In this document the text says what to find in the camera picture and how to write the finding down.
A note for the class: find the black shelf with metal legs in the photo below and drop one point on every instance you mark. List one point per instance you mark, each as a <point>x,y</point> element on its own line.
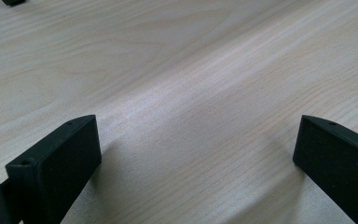
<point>12,2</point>

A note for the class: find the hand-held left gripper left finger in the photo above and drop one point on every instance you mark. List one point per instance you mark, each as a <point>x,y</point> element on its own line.
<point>56,165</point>

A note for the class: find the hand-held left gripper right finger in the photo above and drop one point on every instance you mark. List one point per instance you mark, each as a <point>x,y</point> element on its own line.
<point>338,161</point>

